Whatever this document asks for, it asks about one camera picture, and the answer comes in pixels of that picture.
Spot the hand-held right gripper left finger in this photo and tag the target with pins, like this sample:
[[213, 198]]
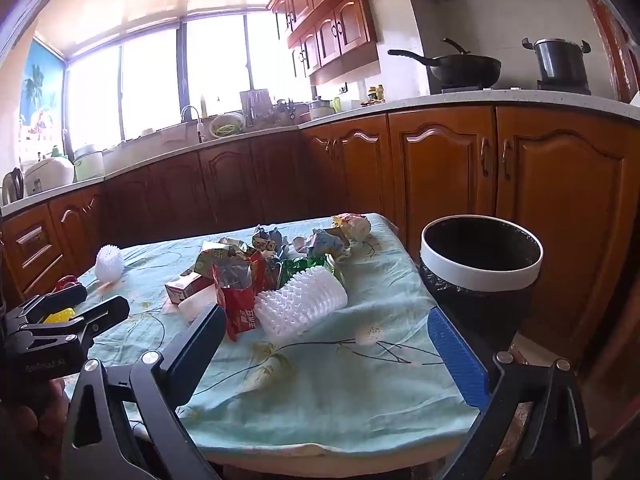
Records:
[[200, 350]]

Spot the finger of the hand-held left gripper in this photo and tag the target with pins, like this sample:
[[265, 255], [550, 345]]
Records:
[[55, 302], [102, 312]]

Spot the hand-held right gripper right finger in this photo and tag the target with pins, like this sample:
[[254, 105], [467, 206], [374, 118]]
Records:
[[457, 360]]

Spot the white paper packet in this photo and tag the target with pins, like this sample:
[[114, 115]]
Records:
[[196, 308]]

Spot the red snack packet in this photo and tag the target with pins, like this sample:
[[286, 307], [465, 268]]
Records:
[[240, 312]]

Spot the small red white carton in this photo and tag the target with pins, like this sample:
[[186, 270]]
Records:
[[180, 290]]

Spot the black white-rimmed bin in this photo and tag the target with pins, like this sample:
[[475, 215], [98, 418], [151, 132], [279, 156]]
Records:
[[480, 275]]

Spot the green snack packet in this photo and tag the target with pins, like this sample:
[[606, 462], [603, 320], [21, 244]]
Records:
[[217, 257]]

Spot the white foam fruit net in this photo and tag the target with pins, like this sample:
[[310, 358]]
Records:
[[300, 305]]

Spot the grey wrapper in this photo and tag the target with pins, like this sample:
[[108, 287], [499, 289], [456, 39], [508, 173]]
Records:
[[267, 242]]

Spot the green foil wrapper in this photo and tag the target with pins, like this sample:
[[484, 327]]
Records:
[[310, 265]]

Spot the colourful wrapper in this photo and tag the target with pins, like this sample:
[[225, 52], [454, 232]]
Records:
[[325, 242]]

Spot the person's left hand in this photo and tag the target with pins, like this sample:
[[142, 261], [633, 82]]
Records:
[[27, 427]]

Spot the yellow plastic object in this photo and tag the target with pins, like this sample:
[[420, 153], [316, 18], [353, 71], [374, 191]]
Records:
[[59, 316]]

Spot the red plastic object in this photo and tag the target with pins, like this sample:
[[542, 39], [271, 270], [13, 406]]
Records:
[[65, 282]]

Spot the white spiky ball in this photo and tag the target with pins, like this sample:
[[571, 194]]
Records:
[[109, 262]]

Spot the green floral tablecloth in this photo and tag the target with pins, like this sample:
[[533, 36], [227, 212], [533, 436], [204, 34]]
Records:
[[350, 385]]

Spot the steel kettle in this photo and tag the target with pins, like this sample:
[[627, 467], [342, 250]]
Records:
[[12, 185]]

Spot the white rice cooker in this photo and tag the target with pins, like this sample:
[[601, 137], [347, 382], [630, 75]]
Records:
[[47, 172]]

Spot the pale green lidded pot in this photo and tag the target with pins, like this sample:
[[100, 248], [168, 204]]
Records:
[[88, 162]]

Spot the red white plastic bag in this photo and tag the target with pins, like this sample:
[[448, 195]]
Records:
[[352, 225]]

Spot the metal faucet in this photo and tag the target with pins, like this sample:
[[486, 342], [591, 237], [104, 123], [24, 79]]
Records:
[[192, 116]]

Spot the wooden lower cabinets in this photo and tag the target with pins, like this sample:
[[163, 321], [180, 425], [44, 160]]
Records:
[[350, 170]]

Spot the wooden cabinets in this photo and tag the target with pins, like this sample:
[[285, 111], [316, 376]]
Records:
[[350, 170], [325, 15]]

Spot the green vegetable basin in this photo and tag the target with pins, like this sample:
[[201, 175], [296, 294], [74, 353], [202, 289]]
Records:
[[227, 125]]

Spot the yellow bottle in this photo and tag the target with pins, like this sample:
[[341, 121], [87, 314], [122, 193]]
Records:
[[203, 106]]

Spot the kitchen window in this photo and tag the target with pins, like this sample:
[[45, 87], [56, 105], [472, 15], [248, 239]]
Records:
[[150, 80]]

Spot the utensil holder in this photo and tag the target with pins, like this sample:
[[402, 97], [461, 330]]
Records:
[[255, 102]]

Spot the speckled kitchen countertop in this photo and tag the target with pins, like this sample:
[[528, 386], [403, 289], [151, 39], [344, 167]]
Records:
[[450, 100]]

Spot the steel lidded pot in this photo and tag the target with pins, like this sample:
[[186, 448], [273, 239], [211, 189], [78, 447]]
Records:
[[320, 108]]

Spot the gas stove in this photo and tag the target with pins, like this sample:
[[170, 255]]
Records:
[[515, 88]]

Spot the group of condiment jars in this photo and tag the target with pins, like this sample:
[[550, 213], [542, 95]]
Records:
[[375, 94]]

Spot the green cup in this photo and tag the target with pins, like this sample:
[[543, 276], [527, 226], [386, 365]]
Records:
[[337, 105]]

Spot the black wok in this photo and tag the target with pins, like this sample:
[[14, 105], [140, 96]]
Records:
[[465, 67]]

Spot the dark cooking pot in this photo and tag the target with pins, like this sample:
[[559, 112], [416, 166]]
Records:
[[560, 60]]

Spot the wooden upper cabinets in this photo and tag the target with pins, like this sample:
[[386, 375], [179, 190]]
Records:
[[325, 15]]

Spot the wall poster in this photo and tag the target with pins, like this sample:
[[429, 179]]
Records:
[[40, 90]]

